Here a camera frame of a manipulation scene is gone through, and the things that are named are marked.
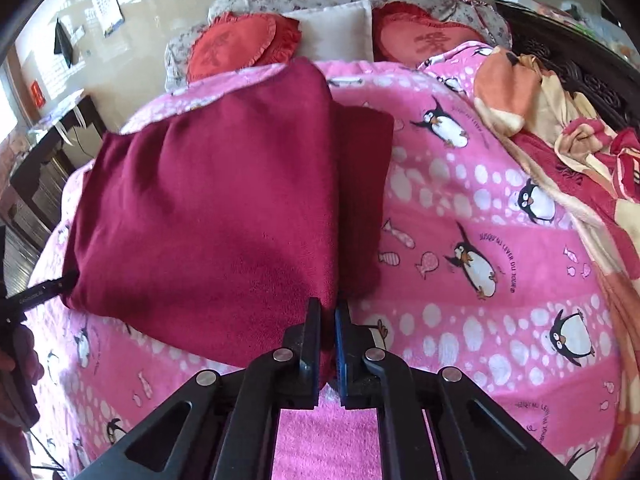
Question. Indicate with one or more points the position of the red heart-shaped cushion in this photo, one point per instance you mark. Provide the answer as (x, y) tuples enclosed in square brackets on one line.
[(225, 47), (425, 35)]

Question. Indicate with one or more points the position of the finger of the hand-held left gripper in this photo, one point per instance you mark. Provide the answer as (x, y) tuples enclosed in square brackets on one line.
[(50, 287)]

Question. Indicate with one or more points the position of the pink penguin print blanket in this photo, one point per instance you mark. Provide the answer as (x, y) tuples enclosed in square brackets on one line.
[(450, 310)]

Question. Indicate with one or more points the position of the red wall sign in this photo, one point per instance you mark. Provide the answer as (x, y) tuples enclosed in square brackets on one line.
[(36, 93)]

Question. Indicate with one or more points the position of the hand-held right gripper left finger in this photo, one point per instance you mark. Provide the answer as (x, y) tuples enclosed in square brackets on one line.
[(312, 330)]

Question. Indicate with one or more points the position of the black wall-mounted device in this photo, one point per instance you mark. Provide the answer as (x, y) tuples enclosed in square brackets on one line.
[(62, 42)]

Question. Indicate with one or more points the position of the dark wooden desk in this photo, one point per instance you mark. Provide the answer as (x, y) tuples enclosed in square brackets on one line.
[(45, 170)]

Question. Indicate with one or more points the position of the white pillow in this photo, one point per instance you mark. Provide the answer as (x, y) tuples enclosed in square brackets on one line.
[(335, 30)]

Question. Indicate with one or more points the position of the wall poster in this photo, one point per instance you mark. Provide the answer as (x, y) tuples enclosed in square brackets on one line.
[(106, 5)]

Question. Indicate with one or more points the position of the red orange cream checked blanket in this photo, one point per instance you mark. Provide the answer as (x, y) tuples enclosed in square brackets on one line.
[(505, 95)]

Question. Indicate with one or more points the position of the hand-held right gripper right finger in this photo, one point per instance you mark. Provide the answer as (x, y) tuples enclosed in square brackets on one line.
[(341, 350)]

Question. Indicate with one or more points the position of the dark carved wooden headboard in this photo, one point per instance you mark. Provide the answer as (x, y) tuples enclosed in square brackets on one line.
[(565, 55)]

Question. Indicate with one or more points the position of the maroon fleece garment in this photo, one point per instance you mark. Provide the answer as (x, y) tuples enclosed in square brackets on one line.
[(210, 200)]

